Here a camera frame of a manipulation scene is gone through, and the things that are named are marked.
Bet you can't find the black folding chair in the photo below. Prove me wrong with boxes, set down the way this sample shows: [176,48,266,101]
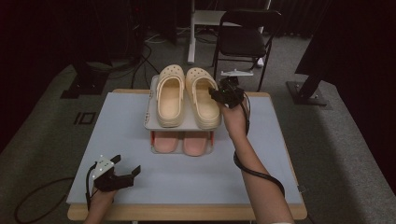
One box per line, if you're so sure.
[212,8,284,92]

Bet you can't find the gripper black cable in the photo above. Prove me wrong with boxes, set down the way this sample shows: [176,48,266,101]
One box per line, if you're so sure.
[233,91,286,199]
[13,162,98,224]

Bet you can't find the cream clog shoe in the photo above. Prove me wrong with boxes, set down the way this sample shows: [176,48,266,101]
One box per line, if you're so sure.
[155,63,186,129]
[185,67,222,131]

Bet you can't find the person's right hand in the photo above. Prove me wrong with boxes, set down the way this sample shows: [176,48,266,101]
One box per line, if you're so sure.
[220,102,250,141]

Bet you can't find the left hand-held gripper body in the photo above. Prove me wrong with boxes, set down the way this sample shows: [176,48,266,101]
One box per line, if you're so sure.
[92,155,134,193]

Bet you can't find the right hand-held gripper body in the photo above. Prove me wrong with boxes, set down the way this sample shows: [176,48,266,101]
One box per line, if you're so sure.
[219,69,255,109]

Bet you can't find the white desk frame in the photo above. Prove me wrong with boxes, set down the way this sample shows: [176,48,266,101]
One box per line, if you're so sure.
[186,0,272,68]

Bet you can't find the pink slide sandal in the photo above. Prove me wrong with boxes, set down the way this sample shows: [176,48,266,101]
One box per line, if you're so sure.
[182,131,209,157]
[153,131,180,154]

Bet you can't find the grey two-tier shoe rack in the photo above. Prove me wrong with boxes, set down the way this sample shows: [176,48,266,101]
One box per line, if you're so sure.
[143,74,219,156]

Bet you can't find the black floor cables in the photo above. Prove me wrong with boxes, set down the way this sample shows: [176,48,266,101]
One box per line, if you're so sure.
[130,31,163,90]

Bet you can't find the light blue table mat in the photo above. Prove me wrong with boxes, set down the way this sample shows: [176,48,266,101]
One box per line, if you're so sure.
[65,91,304,205]

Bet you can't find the wooden table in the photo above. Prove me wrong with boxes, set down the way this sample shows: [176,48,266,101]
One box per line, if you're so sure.
[67,88,308,222]

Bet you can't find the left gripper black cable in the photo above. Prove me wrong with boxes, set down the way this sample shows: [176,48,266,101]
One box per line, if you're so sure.
[13,162,98,224]

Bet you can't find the person's left hand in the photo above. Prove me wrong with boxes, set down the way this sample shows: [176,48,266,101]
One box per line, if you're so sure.
[87,189,118,214]

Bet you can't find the black stand with bolted base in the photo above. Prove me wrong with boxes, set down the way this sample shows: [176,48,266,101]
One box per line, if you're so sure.
[286,62,331,107]

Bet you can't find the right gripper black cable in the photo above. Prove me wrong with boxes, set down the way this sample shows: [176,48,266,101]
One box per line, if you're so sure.
[233,91,286,199]

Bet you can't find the black stand base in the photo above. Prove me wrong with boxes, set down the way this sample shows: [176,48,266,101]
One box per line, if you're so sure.
[60,60,113,100]

